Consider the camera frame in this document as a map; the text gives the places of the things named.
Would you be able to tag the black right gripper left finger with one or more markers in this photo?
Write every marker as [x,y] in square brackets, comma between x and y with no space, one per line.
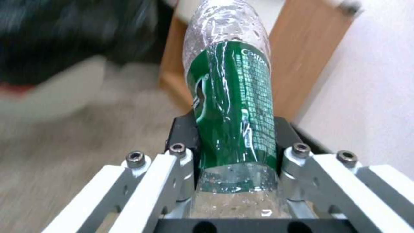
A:
[152,184]

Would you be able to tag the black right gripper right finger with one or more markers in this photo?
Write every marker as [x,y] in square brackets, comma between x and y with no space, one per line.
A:
[326,179]

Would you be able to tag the clear bottle with green label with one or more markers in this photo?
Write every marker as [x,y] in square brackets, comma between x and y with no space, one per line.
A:
[231,106]

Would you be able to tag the black trash bag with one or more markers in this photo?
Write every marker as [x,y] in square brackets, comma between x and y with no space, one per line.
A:
[64,31]

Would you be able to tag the wooden cabinet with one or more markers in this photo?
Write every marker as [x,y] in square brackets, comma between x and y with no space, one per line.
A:
[291,48]

